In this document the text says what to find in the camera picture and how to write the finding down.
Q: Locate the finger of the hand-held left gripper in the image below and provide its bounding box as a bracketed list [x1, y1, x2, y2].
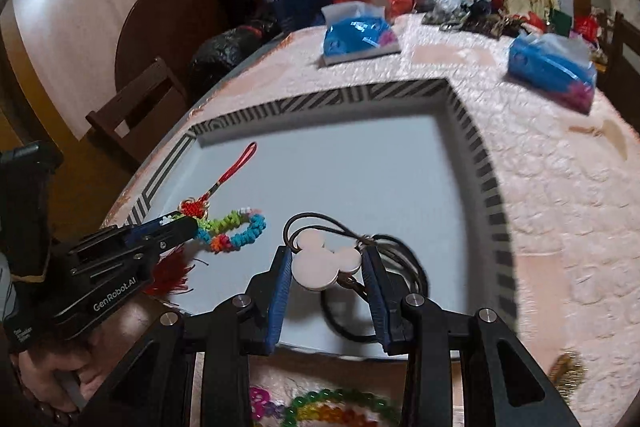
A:
[122, 216, 173, 243]
[142, 218, 199, 259]

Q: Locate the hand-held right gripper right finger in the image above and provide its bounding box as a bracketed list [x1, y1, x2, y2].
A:
[361, 246, 581, 427]

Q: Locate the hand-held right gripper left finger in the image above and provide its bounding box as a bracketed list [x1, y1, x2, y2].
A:
[85, 246, 294, 427]

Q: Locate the colourful knotted tassel ornament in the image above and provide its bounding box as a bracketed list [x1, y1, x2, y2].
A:
[147, 142, 268, 300]

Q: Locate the mouse-shaped pendant cord necklace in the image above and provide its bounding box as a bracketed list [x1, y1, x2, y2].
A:
[283, 212, 431, 349]

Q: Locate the white tray with striped rim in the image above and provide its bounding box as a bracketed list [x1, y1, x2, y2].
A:
[127, 77, 522, 360]

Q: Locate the person's left hand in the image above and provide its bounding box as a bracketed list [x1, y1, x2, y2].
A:
[10, 341, 103, 427]

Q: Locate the pink bead ornament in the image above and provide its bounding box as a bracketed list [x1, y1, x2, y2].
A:
[248, 385, 282, 424]

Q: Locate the dark wooden chair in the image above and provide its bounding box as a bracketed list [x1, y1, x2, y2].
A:
[596, 11, 640, 108]
[85, 57, 190, 168]

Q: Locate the small black plastic bag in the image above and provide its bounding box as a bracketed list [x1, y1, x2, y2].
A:
[187, 26, 273, 94]

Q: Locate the gold tinsel ornament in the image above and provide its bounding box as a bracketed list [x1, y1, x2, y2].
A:
[546, 351, 589, 396]

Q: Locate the pink lace tablecloth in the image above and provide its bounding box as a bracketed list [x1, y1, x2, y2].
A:
[97, 13, 640, 427]

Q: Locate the round wooden table board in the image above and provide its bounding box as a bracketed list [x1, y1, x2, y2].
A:
[114, 0, 227, 142]

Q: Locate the blue tissue pack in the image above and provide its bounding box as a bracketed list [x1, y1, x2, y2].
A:
[320, 2, 402, 68]
[507, 32, 598, 115]

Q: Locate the pile of dark trinkets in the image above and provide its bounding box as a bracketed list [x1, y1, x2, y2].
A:
[422, 0, 522, 38]

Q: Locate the small red plastic bag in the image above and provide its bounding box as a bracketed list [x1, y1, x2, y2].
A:
[572, 14, 599, 41]

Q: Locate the rainbow bead bracelet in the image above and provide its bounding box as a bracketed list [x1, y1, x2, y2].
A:
[284, 388, 407, 427]

